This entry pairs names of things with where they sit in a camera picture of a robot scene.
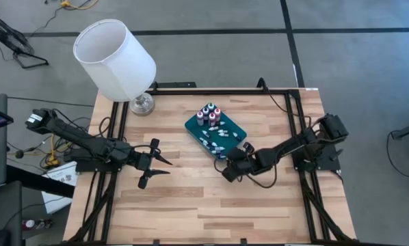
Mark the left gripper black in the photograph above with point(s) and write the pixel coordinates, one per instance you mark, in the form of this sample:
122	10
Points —
143	161

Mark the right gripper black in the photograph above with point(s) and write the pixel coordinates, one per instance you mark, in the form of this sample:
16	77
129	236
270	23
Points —
242	162

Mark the small dark red coloring bottle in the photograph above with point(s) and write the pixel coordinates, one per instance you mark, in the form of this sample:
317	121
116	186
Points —
221	156
237	136

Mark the small green food coloring bottle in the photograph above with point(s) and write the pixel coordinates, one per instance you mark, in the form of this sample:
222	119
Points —
214	144

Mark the large bottle dark blue cap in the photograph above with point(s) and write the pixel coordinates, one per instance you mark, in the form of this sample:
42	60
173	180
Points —
205	111

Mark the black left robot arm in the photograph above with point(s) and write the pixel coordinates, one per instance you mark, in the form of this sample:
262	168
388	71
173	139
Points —
88	143

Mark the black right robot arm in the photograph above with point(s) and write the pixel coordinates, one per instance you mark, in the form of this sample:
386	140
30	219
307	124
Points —
293	147

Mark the teal plastic tray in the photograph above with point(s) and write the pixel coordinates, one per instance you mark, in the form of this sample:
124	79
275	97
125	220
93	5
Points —
232	127

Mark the white cardboard box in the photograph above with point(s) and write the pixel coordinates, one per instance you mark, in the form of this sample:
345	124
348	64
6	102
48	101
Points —
55	205

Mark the white lamp with shade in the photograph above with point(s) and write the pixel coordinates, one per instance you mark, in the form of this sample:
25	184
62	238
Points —
115	61

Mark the small dark red packet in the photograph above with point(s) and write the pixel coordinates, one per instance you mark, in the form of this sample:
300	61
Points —
30	223

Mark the dark grey desk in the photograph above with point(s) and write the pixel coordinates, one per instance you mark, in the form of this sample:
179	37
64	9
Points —
2	208

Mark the black floor fan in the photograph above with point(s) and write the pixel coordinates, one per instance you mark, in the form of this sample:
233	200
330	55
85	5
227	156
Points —
9	37

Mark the black aluminium table frame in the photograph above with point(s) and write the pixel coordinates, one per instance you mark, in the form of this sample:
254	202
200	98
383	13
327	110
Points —
225	92

